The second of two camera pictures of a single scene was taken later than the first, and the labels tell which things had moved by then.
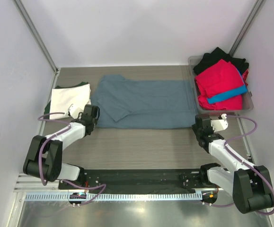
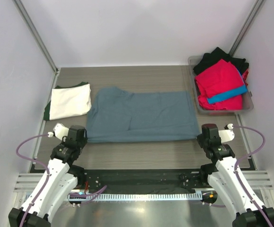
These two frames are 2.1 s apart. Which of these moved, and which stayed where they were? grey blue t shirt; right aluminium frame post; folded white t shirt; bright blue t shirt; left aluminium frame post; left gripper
Moved: grey blue t shirt; left gripper
Stayed: folded white t shirt; right aluminium frame post; left aluminium frame post; bright blue t shirt
